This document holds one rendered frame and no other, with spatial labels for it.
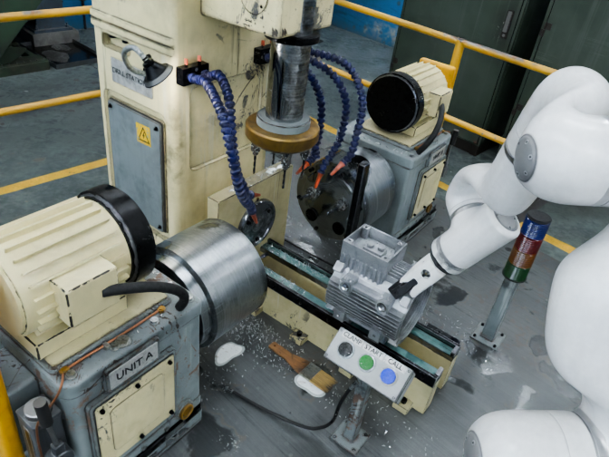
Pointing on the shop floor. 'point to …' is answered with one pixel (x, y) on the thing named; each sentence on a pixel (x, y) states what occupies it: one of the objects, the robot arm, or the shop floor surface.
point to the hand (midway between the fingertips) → (398, 288)
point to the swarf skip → (33, 63)
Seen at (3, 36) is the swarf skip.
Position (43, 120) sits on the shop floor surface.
